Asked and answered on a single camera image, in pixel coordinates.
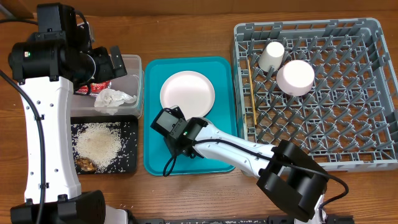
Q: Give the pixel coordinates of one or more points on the teal serving tray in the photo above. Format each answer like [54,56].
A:
[222,115]

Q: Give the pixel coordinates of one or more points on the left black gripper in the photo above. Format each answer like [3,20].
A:
[108,71]

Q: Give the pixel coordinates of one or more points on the red foil snack wrapper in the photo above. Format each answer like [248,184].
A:
[93,88]

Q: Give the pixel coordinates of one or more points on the black plastic tray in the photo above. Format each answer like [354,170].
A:
[126,159]

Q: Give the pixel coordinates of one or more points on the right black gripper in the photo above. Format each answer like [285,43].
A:
[170,145]

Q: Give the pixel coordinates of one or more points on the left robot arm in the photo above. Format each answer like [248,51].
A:
[47,69]

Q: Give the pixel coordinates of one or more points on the brown food scrap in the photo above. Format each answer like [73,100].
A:
[86,164]

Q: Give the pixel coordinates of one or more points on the white napkin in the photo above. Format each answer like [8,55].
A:
[109,98]

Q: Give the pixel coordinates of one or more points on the grey dishwasher rack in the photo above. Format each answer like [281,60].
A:
[348,120]

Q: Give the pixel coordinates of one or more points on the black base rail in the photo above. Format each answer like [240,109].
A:
[279,219]

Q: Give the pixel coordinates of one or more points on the white rice pile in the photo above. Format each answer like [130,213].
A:
[98,142]

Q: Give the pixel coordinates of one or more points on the large pink plate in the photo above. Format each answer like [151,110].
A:
[191,91]

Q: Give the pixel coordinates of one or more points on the white paper cup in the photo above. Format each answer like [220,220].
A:
[272,56]

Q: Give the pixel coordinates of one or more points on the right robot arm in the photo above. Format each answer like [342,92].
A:
[289,177]

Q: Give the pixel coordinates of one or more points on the small pink bowl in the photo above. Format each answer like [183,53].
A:
[296,78]

